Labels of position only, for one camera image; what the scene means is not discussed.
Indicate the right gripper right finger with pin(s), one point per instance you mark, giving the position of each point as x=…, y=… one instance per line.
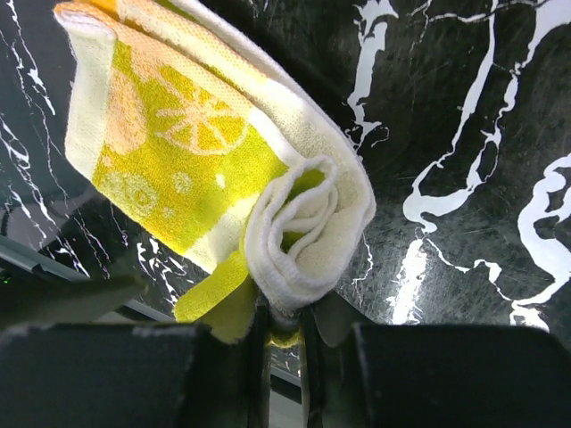
x=356, y=373

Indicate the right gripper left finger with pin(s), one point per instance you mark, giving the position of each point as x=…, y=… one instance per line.
x=211, y=374

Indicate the yellow white patterned towel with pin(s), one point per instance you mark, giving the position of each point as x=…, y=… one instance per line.
x=199, y=136

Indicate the black marble pattern mat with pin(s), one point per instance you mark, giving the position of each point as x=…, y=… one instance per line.
x=459, y=110

